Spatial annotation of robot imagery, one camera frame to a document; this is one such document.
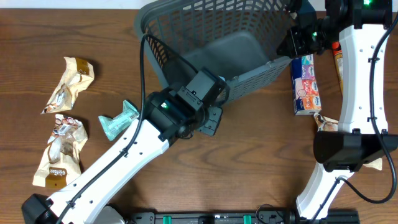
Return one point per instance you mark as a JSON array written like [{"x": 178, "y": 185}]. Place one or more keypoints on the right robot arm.
[{"x": 362, "y": 28}]

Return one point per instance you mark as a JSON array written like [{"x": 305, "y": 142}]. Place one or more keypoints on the cream brown snack bag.
[{"x": 60, "y": 163}]

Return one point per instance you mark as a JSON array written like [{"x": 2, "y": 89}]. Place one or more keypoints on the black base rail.
[{"x": 275, "y": 216}]

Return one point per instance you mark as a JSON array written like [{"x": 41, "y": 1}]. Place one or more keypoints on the orange cracker package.
[{"x": 338, "y": 58}]

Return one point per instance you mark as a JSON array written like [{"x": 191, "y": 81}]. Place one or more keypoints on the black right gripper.
[{"x": 294, "y": 41}]

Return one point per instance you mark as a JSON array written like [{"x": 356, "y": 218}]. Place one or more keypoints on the cream snack bag right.
[{"x": 331, "y": 125}]

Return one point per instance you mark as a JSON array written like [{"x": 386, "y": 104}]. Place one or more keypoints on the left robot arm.
[{"x": 166, "y": 116}]

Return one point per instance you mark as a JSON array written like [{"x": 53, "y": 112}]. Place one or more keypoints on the teal snack wrapper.
[{"x": 112, "y": 127}]

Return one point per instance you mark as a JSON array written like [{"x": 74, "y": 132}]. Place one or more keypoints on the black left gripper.
[{"x": 212, "y": 129}]

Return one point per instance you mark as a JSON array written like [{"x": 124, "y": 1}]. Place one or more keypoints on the colourful tissue pack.
[{"x": 306, "y": 97}]

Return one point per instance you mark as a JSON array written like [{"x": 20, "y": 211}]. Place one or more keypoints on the grey plastic basket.
[{"x": 234, "y": 39}]

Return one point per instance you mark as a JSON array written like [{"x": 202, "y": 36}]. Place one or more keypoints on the cream crumpled snack bag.
[{"x": 77, "y": 77}]

